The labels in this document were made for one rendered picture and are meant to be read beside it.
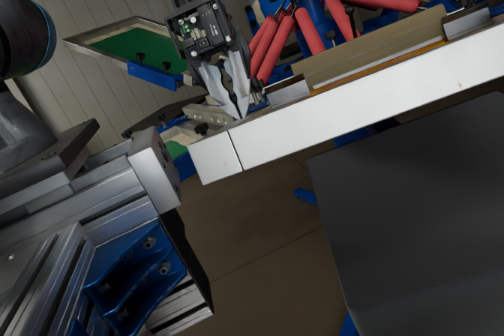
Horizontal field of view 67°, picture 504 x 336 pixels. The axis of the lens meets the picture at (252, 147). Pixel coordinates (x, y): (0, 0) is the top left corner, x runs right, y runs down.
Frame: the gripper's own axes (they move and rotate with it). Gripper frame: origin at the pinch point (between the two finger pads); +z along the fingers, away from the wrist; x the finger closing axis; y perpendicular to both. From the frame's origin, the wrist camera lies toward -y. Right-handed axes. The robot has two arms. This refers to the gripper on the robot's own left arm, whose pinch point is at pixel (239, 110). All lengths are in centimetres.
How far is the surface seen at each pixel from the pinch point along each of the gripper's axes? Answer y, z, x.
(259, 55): -107, -19, 0
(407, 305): 9.8, 29.1, 11.7
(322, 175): -25.9, 19.1, 7.4
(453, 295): 9.7, 29.6, 17.0
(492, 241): 5.9, 26.7, 24.4
